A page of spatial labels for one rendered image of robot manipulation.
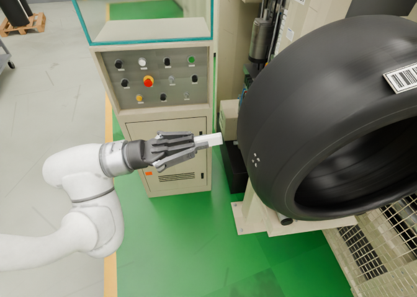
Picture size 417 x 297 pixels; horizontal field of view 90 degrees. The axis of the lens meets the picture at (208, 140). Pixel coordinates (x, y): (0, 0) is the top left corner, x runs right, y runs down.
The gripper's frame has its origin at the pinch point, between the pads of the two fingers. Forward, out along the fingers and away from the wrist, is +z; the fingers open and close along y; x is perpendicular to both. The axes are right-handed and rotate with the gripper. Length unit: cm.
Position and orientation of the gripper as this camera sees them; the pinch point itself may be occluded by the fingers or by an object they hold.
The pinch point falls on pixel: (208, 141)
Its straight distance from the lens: 53.4
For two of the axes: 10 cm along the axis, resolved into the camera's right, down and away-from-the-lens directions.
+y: -1.3, -7.1, 6.9
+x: 1.4, 6.8, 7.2
